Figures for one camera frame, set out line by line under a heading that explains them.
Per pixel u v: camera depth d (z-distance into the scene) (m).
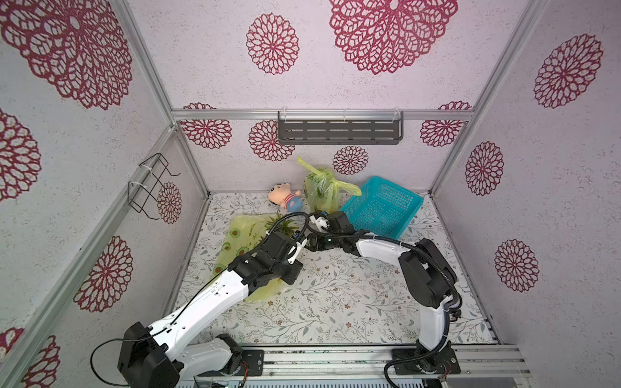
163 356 0.38
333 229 0.78
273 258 0.57
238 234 1.00
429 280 0.51
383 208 1.14
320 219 0.86
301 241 0.68
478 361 0.76
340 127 0.93
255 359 0.75
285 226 0.85
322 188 0.95
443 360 0.64
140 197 0.78
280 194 1.09
